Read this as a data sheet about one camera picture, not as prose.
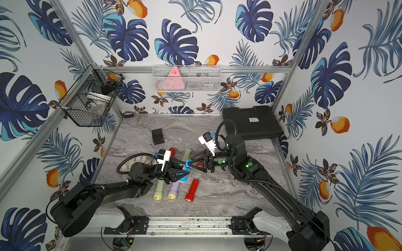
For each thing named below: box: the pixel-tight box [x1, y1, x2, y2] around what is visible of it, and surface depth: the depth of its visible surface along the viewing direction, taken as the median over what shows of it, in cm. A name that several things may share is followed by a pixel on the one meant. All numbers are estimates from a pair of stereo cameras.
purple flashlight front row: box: [167, 180, 181, 200], surface depth 83 cm
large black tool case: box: [222, 105, 285, 141], surface depth 113 cm
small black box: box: [151, 128, 165, 145], surface depth 105 cm
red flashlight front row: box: [184, 178, 200, 203], surface depth 85 cm
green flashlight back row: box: [182, 147, 192, 163], surface depth 100 cm
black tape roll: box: [123, 111, 134, 118], surface depth 124 cm
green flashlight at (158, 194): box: [153, 177, 165, 201], surface depth 84 cm
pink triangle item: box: [155, 65, 186, 90], surface depth 92 cm
